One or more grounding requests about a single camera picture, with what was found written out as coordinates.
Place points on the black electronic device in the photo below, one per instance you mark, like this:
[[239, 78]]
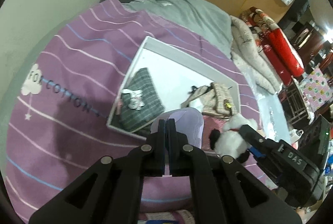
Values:
[[316, 135]]

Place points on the purple striped bedsheet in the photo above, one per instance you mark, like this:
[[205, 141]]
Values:
[[65, 70]]

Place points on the white plush dog toy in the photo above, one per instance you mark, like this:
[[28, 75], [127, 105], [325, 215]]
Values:
[[231, 138]]

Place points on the beige plaid pouch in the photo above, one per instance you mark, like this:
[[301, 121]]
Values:
[[218, 99]]

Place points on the grey plaid cloth pouch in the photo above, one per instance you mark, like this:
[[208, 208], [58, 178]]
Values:
[[145, 109]]

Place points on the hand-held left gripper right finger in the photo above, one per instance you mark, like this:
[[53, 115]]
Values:
[[172, 140]]

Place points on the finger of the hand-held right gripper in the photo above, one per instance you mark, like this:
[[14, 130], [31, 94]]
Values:
[[253, 139]]

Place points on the clear plastic sheet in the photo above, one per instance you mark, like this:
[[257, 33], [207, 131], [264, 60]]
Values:
[[270, 107]]

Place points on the grey blanket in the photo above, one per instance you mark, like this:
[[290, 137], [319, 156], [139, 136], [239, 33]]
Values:
[[187, 10]]

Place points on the pink patterned box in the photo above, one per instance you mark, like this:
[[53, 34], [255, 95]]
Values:
[[316, 88]]

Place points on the pink glitter sponge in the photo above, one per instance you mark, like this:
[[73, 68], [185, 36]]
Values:
[[210, 125]]

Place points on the metal rack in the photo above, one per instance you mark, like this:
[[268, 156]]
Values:
[[294, 104]]

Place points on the white shallow tray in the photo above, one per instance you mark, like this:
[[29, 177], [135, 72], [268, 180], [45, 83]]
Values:
[[169, 70]]

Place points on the dark wooden cabinet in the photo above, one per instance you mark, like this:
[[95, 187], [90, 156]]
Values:
[[307, 36]]

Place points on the red printed blanket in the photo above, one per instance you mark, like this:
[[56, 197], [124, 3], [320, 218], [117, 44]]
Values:
[[278, 44]]

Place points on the cream quilt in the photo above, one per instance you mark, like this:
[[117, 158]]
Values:
[[249, 52]]

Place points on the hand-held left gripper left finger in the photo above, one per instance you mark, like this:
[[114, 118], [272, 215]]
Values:
[[161, 140]]

